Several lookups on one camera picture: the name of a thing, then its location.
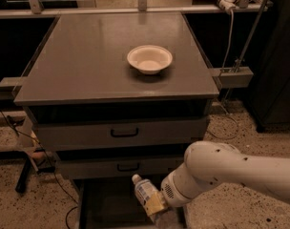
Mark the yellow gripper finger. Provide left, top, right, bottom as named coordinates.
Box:
left=143, top=192, right=168, bottom=217

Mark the clear plastic bottle blue label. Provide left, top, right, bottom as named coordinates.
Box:
left=131, top=174, right=184, bottom=229

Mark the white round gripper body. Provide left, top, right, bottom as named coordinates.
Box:
left=161, top=163, right=197, bottom=207

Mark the top grey drawer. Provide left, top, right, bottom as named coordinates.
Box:
left=33, top=116, right=209, bottom=151

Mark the white power cable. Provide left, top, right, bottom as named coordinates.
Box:
left=205, top=9, right=240, bottom=141

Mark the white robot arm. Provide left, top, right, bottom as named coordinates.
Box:
left=141, top=141, right=290, bottom=216

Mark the black table leg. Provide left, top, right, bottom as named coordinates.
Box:
left=15, top=158, right=31, bottom=194

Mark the grey metal rail frame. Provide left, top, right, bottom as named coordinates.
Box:
left=0, top=0, right=273, bottom=20

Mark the white paper bowl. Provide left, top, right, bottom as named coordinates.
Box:
left=127, top=45, right=173, bottom=75

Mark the open bottom grey drawer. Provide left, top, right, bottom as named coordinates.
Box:
left=73, top=177, right=158, bottom=229

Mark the black floor cable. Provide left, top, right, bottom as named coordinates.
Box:
left=0, top=93, right=79, bottom=229

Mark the middle grey drawer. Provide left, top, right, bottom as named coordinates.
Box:
left=56, top=154, right=184, bottom=179

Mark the grey drawer cabinet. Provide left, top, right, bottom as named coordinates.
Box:
left=12, top=10, right=220, bottom=229

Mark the grey metal side bracket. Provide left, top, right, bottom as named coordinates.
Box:
left=209, top=67, right=254, bottom=90

